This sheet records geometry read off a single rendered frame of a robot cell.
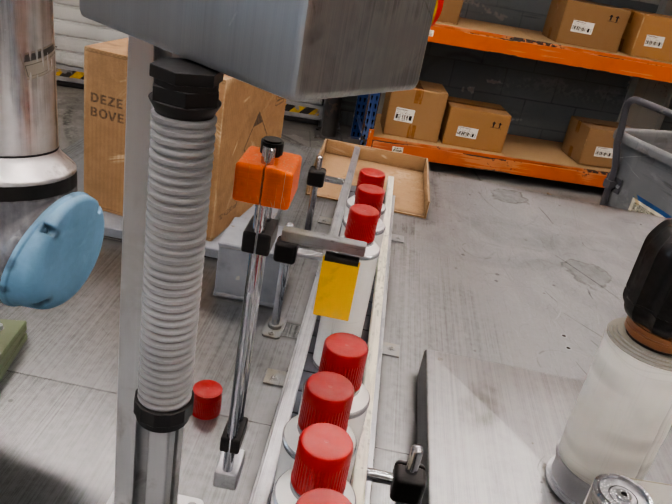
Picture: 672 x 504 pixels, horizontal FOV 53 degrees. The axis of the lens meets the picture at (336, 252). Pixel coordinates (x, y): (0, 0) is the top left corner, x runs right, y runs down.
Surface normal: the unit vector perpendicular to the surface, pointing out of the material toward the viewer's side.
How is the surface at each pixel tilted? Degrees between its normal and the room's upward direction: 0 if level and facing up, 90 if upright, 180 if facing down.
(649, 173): 93
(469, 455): 0
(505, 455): 0
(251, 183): 90
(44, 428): 0
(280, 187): 90
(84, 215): 93
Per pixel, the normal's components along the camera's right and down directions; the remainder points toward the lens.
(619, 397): -0.67, 0.25
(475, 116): 0.03, 0.44
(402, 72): 0.74, 0.40
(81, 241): 0.94, 0.31
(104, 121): -0.27, 0.39
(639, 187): -0.92, 0.07
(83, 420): 0.17, -0.88
